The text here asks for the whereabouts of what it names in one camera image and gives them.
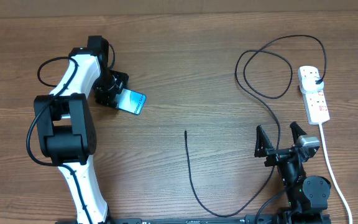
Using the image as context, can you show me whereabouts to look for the white power strip cord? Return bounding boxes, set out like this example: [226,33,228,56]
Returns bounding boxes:
[318,123,354,224]

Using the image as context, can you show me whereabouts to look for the black charger cable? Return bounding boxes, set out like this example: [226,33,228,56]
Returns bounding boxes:
[183,34,328,218]

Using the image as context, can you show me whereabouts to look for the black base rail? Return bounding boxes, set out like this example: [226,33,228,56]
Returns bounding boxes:
[54,213,332,224]

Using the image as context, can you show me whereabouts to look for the blue smartphone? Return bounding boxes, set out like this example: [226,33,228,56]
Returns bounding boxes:
[114,88,147,115]

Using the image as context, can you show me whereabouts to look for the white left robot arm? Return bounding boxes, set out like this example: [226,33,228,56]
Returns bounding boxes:
[26,35,129,223]

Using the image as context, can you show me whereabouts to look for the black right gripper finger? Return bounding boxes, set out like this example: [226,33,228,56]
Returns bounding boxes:
[290,121,306,145]
[254,125,274,157]

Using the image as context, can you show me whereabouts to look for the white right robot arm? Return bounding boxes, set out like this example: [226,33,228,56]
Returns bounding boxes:
[253,122,331,224]

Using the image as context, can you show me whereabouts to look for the white power strip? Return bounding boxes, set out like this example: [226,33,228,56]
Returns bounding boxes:
[298,65,330,125]

